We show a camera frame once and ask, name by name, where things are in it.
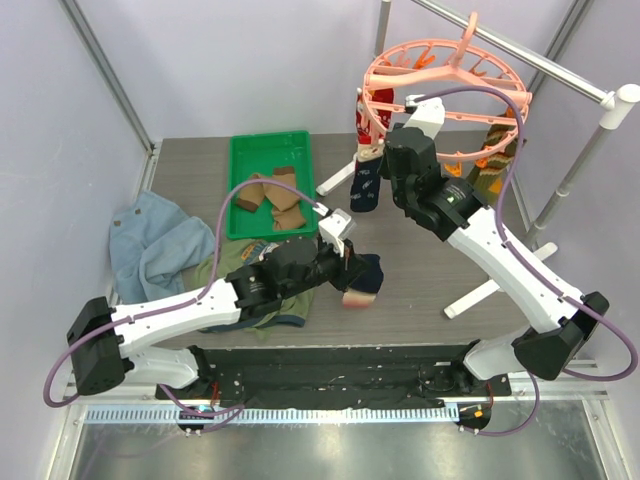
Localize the white rack corner joint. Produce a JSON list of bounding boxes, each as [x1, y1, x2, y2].
[[599, 84, 640, 131]]

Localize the red patterned sock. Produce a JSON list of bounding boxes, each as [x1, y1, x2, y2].
[[355, 88, 394, 146]]

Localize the tan sock brown cuff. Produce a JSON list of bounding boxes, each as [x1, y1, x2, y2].
[[267, 166, 306, 231]]

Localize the green plastic tray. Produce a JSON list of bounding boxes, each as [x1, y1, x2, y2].
[[226, 131, 318, 240]]

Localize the tan sock with oval patch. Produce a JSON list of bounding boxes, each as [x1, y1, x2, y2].
[[235, 182, 275, 213]]

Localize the olive green t-shirt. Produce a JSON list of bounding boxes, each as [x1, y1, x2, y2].
[[192, 238, 316, 343]]

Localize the silver rack upright pole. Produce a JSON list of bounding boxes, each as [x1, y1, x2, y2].
[[523, 126, 612, 247]]

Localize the orange clothespin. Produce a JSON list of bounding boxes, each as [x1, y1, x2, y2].
[[475, 156, 490, 169], [412, 46, 436, 70]]

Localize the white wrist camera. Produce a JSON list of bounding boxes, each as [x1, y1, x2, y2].
[[318, 208, 356, 257], [404, 95, 446, 139]]

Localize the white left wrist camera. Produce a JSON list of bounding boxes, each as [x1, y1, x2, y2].
[[318, 208, 356, 257]]

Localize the silver horizontal rack bar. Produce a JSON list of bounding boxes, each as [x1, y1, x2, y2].
[[415, 0, 613, 108]]

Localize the pink round sock hanger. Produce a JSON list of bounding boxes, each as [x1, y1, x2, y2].
[[355, 12, 534, 176]]

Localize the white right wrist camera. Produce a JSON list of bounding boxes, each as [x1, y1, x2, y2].
[[404, 95, 446, 139]]

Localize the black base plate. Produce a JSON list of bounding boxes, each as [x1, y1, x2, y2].
[[169, 345, 511, 410]]

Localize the navy santa sock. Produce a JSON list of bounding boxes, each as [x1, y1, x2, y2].
[[342, 254, 384, 308], [350, 144, 383, 213]]

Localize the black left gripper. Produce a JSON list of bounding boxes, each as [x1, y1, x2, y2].
[[281, 236, 370, 300]]

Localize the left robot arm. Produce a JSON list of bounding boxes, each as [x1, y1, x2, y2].
[[67, 237, 368, 399]]

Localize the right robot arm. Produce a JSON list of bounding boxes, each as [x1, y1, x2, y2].
[[380, 127, 609, 395]]

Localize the light blue cloth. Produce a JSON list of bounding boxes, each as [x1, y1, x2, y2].
[[109, 191, 215, 304]]

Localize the green striped sock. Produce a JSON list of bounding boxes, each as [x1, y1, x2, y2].
[[465, 125, 517, 206]]

